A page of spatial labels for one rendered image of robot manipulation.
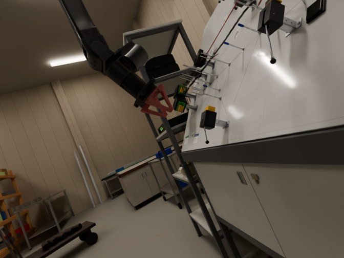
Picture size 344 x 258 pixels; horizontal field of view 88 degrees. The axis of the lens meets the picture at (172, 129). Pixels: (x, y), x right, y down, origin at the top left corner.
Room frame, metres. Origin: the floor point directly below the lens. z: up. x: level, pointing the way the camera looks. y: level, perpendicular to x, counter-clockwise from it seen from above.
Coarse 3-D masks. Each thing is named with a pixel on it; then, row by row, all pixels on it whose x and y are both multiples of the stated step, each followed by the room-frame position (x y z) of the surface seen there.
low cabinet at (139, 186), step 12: (180, 144) 5.06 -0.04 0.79; (132, 168) 3.66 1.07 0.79; (144, 168) 3.76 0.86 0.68; (156, 168) 3.85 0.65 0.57; (168, 168) 3.95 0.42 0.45; (120, 180) 4.43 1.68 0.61; (132, 180) 3.63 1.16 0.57; (144, 180) 3.72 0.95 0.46; (132, 192) 3.60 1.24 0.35; (144, 192) 3.68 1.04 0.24; (156, 192) 3.77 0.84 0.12; (132, 204) 3.74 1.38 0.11; (144, 204) 3.70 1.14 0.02
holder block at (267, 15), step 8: (272, 0) 0.42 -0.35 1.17; (264, 8) 0.44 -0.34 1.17; (272, 8) 0.42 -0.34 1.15; (280, 8) 0.42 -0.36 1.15; (264, 16) 0.44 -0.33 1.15; (272, 16) 0.41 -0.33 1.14; (280, 16) 0.42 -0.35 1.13; (264, 24) 0.43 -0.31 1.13; (272, 24) 0.42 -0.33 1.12; (280, 24) 0.42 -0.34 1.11; (264, 32) 0.45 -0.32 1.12; (272, 32) 0.45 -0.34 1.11
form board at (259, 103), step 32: (288, 0) 0.50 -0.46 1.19; (224, 32) 0.94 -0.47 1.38; (256, 32) 0.62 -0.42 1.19; (320, 32) 0.38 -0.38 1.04; (224, 64) 0.84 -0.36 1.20; (256, 64) 0.58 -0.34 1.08; (288, 64) 0.45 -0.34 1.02; (320, 64) 0.36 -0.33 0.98; (224, 96) 0.77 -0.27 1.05; (256, 96) 0.55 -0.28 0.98; (288, 96) 0.43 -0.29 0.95; (320, 96) 0.35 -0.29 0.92; (192, 128) 1.11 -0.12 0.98; (224, 128) 0.70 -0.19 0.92; (256, 128) 0.52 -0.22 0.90; (288, 128) 0.41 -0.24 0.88; (320, 128) 0.34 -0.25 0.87
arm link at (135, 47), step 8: (96, 48) 0.44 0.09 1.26; (104, 48) 0.45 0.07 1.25; (120, 48) 0.48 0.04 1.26; (128, 48) 0.49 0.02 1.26; (136, 48) 0.49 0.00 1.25; (104, 56) 0.44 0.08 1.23; (112, 56) 0.46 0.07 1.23; (128, 56) 0.48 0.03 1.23; (136, 56) 0.49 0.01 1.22; (144, 56) 0.50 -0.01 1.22; (104, 64) 0.46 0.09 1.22; (136, 64) 0.49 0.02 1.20; (104, 72) 0.50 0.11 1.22
